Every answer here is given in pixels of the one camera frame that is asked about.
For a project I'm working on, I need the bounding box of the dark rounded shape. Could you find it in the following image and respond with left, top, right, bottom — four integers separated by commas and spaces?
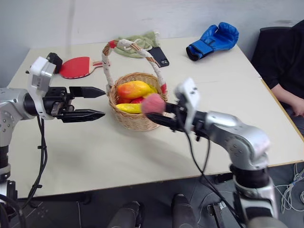
107, 200, 145, 228
171, 193, 198, 228

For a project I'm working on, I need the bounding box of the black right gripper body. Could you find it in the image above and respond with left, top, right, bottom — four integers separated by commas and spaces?
166, 99, 188, 133

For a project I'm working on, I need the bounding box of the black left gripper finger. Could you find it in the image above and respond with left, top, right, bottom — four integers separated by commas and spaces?
61, 109, 106, 124
69, 86, 106, 99

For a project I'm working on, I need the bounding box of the wicker basket with wrapped handle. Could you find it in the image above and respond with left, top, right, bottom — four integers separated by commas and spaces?
101, 39, 169, 132

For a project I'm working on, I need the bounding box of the green cloth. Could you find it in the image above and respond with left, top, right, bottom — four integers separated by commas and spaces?
113, 30, 161, 58

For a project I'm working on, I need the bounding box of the black office chair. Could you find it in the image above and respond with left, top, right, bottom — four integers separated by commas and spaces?
251, 25, 299, 62

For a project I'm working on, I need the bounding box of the red table tennis paddle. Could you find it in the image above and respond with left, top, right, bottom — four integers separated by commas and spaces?
58, 56, 104, 79

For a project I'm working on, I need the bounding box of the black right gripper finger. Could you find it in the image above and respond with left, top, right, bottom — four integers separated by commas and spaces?
145, 113, 177, 130
163, 102, 181, 113

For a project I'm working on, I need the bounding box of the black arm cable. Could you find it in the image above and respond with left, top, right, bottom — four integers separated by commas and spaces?
22, 115, 48, 206
184, 129, 240, 221

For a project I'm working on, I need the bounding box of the orange yellow mango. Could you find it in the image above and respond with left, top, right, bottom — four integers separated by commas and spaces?
116, 81, 153, 99

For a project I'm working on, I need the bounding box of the black metal bracket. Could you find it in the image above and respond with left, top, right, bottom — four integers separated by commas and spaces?
206, 201, 230, 225

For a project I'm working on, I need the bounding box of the small yellow fruit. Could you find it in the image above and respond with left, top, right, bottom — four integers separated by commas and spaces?
144, 83, 159, 96

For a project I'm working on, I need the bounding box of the pink peach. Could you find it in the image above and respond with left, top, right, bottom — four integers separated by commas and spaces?
141, 93, 166, 114

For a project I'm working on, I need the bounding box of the blue boxing glove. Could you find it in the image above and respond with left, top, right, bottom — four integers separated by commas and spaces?
185, 21, 239, 61

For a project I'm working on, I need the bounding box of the person in black top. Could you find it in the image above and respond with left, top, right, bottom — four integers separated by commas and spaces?
251, 19, 304, 137

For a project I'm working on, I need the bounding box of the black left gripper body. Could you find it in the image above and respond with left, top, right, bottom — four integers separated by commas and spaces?
43, 86, 74, 120

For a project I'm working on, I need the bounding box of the black smartphone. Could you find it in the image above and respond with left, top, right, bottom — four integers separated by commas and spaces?
147, 46, 171, 68

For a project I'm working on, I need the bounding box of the yellow banana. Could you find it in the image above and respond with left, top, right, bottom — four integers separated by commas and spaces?
116, 102, 144, 114

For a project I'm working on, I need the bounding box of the small black box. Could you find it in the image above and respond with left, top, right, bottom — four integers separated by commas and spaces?
45, 52, 64, 75

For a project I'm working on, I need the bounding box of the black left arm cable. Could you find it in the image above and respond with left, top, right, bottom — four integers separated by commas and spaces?
22, 115, 48, 206

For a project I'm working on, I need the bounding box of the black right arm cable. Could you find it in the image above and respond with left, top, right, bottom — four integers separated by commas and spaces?
184, 129, 240, 221

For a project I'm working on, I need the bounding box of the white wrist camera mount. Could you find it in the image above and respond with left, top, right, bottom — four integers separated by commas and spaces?
26, 56, 54, 119
175, 77, 203, 133

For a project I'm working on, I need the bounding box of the red fruit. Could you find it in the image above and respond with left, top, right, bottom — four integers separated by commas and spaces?
117, 95, 143, 105

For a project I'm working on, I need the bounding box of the white cables bundle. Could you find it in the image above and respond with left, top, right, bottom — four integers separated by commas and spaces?
274, 162, 304, 212

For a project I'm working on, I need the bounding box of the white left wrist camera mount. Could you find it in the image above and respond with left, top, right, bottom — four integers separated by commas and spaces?
26, 56, 54, 119

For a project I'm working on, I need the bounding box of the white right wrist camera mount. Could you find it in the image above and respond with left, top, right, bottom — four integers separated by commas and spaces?
175, 77, 203, 133

